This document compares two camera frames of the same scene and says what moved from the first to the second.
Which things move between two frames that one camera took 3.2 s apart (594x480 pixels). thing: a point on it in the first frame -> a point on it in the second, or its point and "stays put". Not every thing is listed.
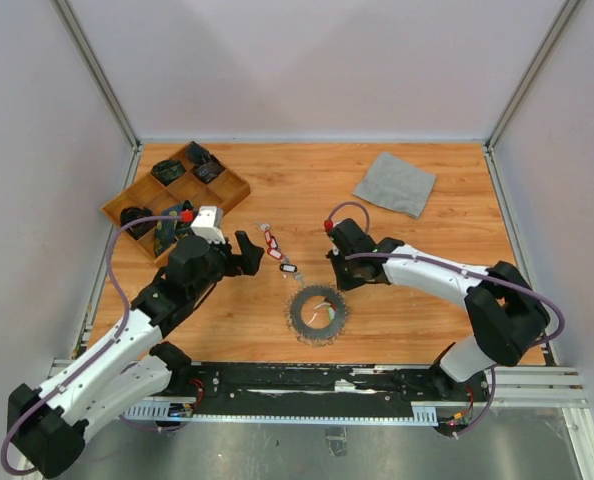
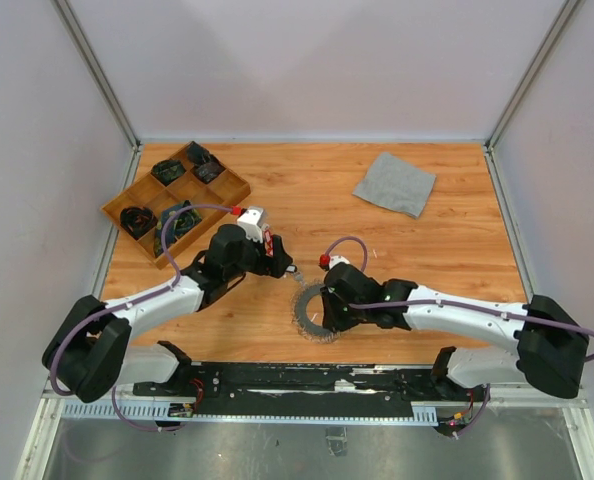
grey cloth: [395, 183] stays put
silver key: [299, 277] stays put
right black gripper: [343, 282] -> [331, 319]
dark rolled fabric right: [207, 171] stays put
